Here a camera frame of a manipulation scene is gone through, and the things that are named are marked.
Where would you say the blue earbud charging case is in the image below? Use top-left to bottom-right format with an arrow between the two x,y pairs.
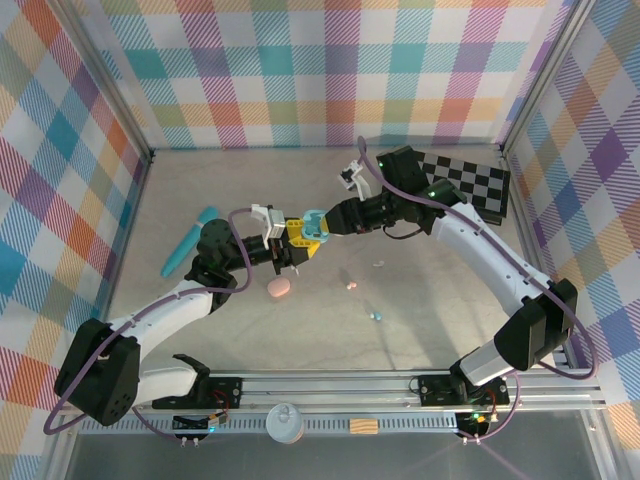
299,209 -> 329,242

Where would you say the teal cylindrical wand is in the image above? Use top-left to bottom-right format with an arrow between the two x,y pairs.
160,205 -> 221,279

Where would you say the folded black grey chessboard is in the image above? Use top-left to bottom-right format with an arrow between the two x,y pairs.
417,149 -> 512,229

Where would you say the pale round lidded container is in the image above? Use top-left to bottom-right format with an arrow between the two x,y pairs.
265,402 -> 305,444

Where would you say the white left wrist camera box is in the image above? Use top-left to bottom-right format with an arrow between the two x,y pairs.
249,203 -> 287,242

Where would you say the aluminium side rail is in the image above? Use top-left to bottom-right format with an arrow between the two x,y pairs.
92,149 -> 156,374
502,149 -> 574,369

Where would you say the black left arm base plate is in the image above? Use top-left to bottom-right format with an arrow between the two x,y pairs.
151,376 -> 245,411

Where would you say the aluminium cross rail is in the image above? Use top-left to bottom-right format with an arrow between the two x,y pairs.
53,367 -> 609,417

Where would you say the slotted grey cable duct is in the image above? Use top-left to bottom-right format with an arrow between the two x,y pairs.
79,413 -> 461,435

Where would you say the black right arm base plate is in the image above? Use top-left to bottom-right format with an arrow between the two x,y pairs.
417,372 -> 511,407

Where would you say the aluminium frame post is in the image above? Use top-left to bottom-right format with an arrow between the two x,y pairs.
497,0 -> 599,161
62,0 -> 156,169

